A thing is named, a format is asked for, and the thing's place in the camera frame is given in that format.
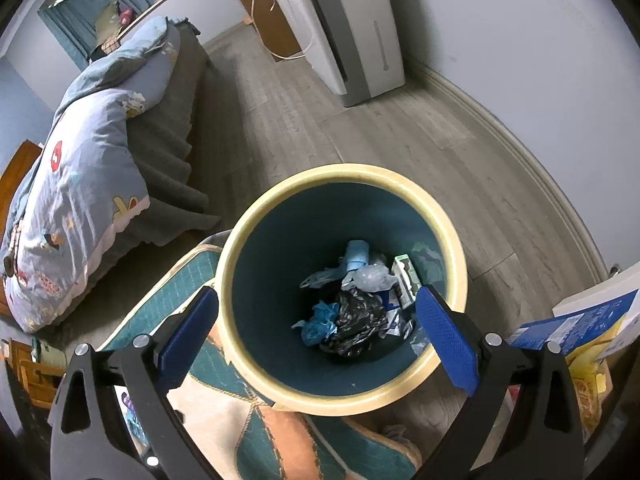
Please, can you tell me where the black plastic bag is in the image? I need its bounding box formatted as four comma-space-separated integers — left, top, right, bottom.
320, 288, 386, 362

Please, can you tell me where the blue face mask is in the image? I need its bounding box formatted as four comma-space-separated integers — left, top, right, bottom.
291, 301, 340, 347

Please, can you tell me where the white green small carton box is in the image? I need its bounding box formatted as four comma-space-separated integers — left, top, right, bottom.
392, 255, 422, 309

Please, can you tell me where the clear plastic wrap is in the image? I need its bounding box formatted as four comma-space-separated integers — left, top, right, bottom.
341, 263, 397, 294

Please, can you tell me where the yellow and teal trash bin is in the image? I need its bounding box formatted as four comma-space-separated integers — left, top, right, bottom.
215, 164, 468, 416

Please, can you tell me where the blue white wrapper in bin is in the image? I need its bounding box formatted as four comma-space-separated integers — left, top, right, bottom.
374, 289, 430, 356

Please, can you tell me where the teal and orange patterned mat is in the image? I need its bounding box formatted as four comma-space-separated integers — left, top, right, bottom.
101, 233, 422, 479

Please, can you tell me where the blue white milk carton box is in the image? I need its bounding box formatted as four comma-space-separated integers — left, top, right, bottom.
504, 263, 640, 443

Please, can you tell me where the small wooden chair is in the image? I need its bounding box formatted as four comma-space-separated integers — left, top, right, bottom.
2, 339, 65, 411

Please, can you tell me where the dark grey bed skirt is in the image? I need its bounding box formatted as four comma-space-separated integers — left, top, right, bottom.
60, 22, 222, 291

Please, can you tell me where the wooden headboard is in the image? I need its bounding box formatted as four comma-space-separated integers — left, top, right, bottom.
0, 138, 44, 319

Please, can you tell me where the brown wooden cabinet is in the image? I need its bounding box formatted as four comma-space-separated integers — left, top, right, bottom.
239, 0, 303, 62

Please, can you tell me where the white air purifier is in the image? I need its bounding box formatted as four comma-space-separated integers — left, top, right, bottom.
276, 0, 406, 107

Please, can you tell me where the white power cable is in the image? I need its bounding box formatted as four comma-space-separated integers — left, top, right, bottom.
246, 0, 317, 62

